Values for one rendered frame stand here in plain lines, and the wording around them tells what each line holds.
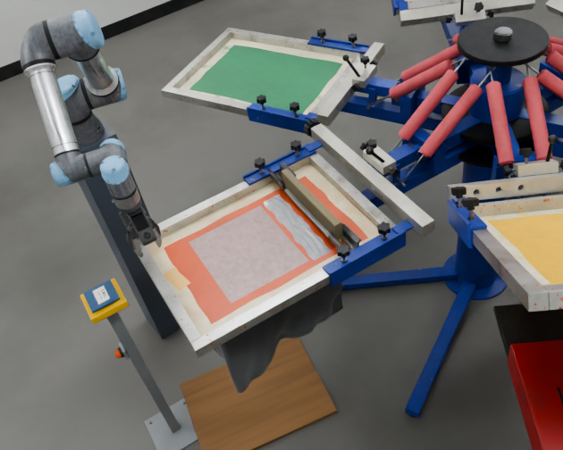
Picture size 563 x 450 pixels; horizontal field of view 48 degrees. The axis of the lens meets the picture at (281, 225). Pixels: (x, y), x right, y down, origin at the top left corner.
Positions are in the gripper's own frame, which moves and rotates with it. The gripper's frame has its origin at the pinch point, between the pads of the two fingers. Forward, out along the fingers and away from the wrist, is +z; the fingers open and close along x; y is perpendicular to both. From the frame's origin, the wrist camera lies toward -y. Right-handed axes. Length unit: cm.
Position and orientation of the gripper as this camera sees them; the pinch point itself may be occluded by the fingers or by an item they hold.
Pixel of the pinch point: (150, 250)
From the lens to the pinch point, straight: 207.3
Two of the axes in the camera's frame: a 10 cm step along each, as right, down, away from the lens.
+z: 1.4, 6.9, 7.1
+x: -8.4, 4.6, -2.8
